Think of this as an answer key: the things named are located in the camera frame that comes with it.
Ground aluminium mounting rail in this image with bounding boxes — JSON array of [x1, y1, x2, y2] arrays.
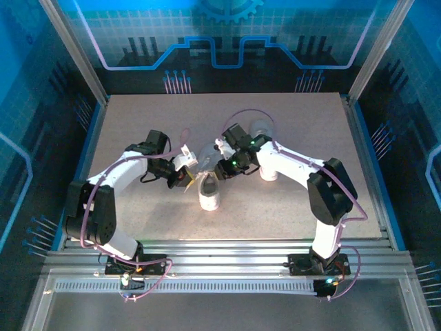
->
[[43, 239, 414, 277]]

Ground white lace-up sneaker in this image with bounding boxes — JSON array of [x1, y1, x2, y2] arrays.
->
[[184, 143, 227, 212], [249, 119, 280, 181]]

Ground aluminium frame post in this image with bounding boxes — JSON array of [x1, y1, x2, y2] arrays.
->
[[37, 0, 110, 107], [347, 0, 416, 106]]

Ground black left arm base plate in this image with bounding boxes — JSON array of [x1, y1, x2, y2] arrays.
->
[[104, 253, 170, 277]]

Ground slotted grey cable duct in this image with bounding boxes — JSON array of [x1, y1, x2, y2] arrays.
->
[[54, 279, 320, 294]]

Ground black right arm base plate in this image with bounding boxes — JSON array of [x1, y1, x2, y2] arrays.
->
[[287, 253, 351, 277]]

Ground black right controller board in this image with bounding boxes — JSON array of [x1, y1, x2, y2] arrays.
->
[[312, 277, 341, 299]]

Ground aluminium side rail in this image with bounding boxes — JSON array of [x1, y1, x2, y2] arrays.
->
[[340, 95, 396, 251]]

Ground blue table edge strip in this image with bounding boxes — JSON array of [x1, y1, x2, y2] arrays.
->
[[50, 101, 107, 251]]

